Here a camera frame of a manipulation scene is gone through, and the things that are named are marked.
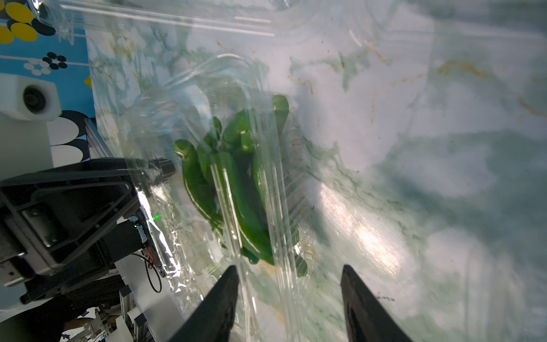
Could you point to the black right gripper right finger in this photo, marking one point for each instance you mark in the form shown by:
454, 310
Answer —
366, 318

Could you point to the clear clamshell container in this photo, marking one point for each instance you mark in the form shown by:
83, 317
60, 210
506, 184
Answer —
272, 303

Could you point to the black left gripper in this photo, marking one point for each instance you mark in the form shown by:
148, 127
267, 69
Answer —
46, 223

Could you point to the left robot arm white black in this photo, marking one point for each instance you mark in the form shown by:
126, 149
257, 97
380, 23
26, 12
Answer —
56, 303

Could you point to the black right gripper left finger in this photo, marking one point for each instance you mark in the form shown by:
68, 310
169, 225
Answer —
213, 319

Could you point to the green peppers in near container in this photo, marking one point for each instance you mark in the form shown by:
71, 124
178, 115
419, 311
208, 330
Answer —
225, 162

